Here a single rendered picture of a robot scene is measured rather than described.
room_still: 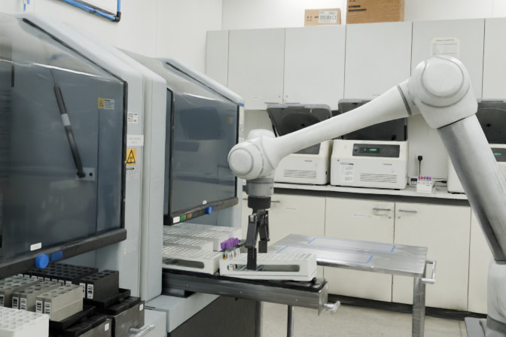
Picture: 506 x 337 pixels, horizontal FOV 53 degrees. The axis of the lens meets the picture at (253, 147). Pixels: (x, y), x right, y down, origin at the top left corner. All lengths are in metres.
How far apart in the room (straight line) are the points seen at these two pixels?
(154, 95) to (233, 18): 3.39
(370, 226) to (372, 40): 1.47
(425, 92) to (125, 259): 0.93
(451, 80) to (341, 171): 2.64
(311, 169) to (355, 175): 0.34
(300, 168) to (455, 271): 1.33
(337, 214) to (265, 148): 2.54
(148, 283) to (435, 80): 1.02
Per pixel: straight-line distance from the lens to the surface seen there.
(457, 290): 3.96
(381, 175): 3.85
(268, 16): 4.81
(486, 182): 1.38
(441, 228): 3.86
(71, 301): 1.33
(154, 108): 1.59
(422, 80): 1.32
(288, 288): 1.59
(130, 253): 1.53
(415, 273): 1.84
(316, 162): 3.90
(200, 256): 1.68
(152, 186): 1.60
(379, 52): 4.19
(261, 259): 1.62
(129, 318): 1.41
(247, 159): 1.37
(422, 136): 4.45
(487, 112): 4.09
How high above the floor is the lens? 1.26
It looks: 1 degrees down
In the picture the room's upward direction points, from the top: 2 degrees clockwise
